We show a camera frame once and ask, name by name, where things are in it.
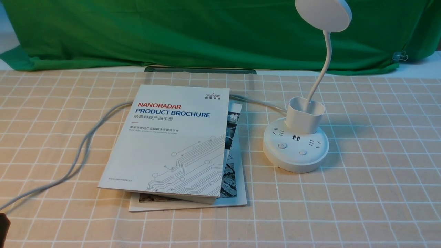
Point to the white desk lamp with sockets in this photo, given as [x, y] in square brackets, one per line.
[296, 143]

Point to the white Nanoradar product brochure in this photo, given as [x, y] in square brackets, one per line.
[172, 144]

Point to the white booklet under brochure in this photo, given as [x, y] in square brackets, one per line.
[233, 189]

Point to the beige checkered tablecloth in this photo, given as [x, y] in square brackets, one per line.
[379, 187]

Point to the metal binder clip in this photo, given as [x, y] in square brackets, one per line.
[399, 56]

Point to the green backdrop cloth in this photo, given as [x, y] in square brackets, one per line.
[247, 34]

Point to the dark object at corner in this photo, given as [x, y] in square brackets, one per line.
[4, 228]

